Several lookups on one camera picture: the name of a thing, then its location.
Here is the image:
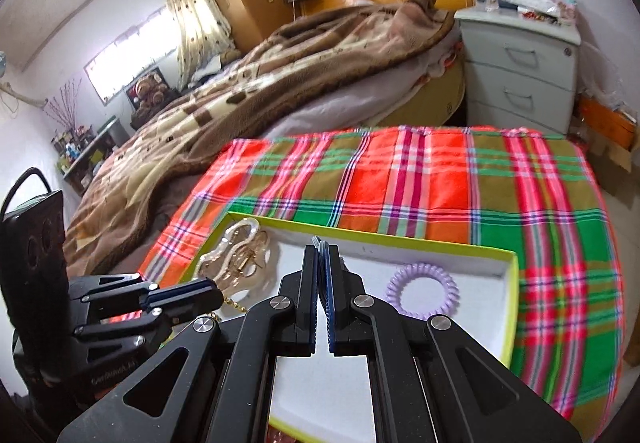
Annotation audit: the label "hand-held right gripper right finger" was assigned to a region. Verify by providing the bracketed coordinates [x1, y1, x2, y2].
[319, 243, 583, 443]

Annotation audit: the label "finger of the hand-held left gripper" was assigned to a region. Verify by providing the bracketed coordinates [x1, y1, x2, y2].
[74, 295, 224, 364]
[69, 273, 224, 311]

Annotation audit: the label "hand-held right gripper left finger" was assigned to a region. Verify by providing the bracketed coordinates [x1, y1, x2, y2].
[57, 237, 321, 443]

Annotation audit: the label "gold chain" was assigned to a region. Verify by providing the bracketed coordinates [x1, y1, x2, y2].
[210, 294, 249, 323]

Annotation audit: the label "yellow-green cardboard tray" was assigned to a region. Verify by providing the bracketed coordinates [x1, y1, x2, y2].
[192, 210, 521, 443]

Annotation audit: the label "white hair claw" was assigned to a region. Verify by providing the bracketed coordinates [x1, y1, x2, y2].
[196, 218, 262, 276]

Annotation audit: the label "rose gold hair claw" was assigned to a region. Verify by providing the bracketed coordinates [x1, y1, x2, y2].
[220, 230, 282, 300]

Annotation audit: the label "cluttered desk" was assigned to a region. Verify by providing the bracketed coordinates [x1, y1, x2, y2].
[50, 123, 132, 197]

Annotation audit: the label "red green plaid cloth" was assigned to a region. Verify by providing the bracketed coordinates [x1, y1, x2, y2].
[137, 125, 626, 442]

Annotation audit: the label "dried flower branches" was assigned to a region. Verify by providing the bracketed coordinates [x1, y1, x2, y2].
[44, 78, 84, 134]

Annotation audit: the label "pale bed sheet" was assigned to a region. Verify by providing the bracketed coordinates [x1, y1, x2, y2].
[265, 23, 467, 144]

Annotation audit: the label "brown patterned blanket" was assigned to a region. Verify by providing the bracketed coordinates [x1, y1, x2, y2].
[62, 0, 457, 281]

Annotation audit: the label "brown teddy bears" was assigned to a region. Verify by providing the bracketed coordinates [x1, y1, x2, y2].
[126, 68, 172, 120]

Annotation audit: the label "window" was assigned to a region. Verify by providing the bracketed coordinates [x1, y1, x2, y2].
[82, 5, 182, 106]

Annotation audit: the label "dotted curtain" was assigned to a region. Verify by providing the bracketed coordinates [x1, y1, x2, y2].
[152, 0, 237, 90]

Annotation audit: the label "grey drawer nightstand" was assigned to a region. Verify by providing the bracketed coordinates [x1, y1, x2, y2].
[453, 3, 584, 136]

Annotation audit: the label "orange cardboard box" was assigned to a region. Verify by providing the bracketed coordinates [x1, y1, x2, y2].
[575, 93, 639, 172]

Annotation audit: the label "clear plastic bag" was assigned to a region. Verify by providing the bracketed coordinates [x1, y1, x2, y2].
[581, 43, 632, 114]

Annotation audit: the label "pile of white packets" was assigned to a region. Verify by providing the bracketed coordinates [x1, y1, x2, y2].
[499, 0, 581, 24]

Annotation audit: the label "purple spiral hair tie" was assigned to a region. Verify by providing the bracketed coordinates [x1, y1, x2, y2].
[386, 262, 457, 317]

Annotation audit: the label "white wall pipe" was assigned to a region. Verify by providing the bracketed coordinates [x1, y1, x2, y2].
[0, 81, 49, 108]

